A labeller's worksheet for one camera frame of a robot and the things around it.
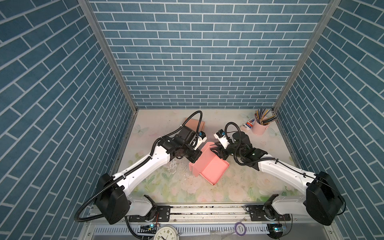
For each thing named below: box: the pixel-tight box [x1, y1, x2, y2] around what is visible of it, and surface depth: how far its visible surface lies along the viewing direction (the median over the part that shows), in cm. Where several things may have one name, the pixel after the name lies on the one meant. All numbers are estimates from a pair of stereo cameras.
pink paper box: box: [189, 141, 230, 186], surface depth 87 cm
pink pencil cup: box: [251, 119, 270, 136], surface depth 104 cm
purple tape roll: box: [234, 222, 247, 237], surface depth 72 cm
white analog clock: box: [153, 225, 180, 240], surface depth 67 cm
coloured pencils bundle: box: [255, 107, 278, 126], surface depth 103 cm
